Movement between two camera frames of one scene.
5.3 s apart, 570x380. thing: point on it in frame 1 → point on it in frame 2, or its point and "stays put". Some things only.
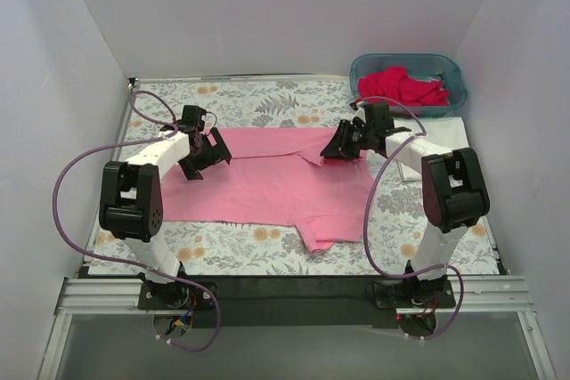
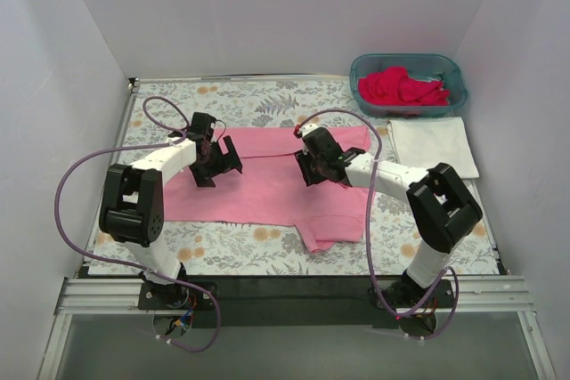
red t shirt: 397,85 stays put
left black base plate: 177,295 stays put
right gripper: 343,141 → 314,168
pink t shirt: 277,175 stays put
